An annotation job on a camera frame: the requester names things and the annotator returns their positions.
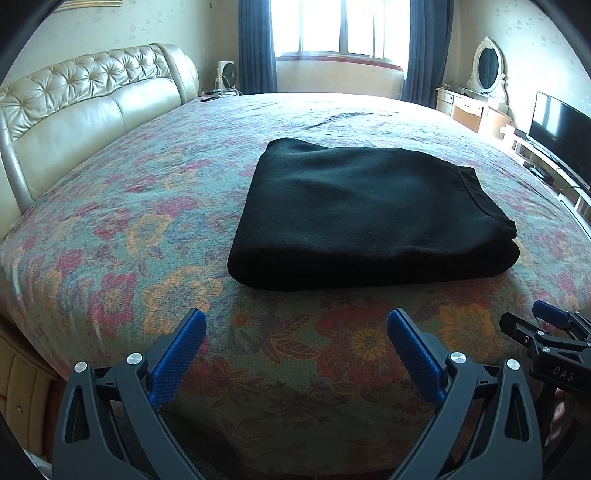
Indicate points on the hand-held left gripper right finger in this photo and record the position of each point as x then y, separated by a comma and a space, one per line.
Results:
415, 355

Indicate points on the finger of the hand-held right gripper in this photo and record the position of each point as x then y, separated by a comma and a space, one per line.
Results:
551, 314
517, 325

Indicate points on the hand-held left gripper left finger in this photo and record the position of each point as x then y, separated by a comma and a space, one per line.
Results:
178, 360

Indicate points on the black pants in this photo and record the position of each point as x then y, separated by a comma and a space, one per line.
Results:
360, 217

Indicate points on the person's right hand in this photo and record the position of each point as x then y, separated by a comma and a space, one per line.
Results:
561, 410

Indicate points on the small black device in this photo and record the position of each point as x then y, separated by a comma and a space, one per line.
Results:
539, 174

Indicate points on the floral bedspread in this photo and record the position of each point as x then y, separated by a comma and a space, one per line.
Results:
138, 221

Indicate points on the beige nightstand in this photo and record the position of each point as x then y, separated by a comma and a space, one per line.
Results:
23, 392

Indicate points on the white television stand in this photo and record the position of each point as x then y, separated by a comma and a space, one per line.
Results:
526, 154

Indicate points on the black television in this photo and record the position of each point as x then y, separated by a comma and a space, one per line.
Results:
563, 134

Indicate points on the cream dressing table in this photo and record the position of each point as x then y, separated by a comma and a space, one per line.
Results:
466, 110

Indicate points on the oval white vanity mirror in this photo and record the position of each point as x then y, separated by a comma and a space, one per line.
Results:
489, 69

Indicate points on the beige tufted leather headboard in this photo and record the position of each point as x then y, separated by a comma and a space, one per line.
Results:
92, 101

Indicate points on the white fan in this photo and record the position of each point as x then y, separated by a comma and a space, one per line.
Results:
227, 74

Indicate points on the window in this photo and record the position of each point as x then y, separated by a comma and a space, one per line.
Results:
323, 27

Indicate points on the gold picture frame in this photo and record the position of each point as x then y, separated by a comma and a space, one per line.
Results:
92, 3

